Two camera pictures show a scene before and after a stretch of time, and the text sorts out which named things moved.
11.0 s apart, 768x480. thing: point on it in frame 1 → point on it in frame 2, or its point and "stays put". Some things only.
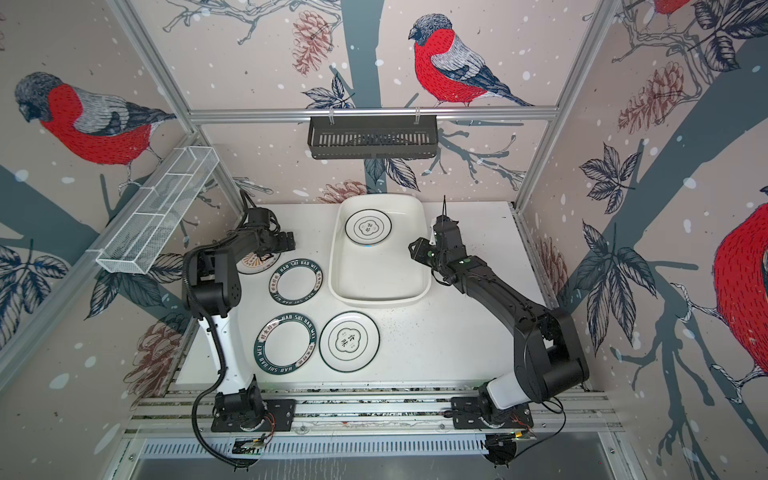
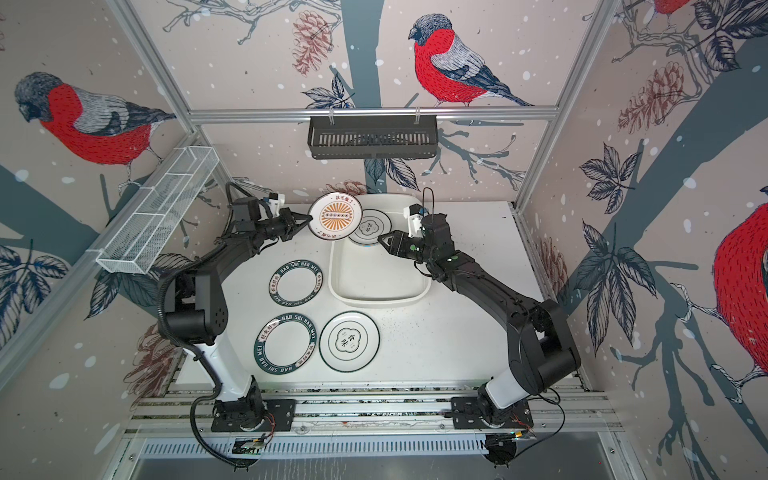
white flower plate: (368, 226) stays put
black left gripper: (284, 245) → (288, 220)
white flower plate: (349, 341) stays put
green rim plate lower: (284, 343) stays put
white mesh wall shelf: (133, 242) stays put
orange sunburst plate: (251, 263) → (335, 216)
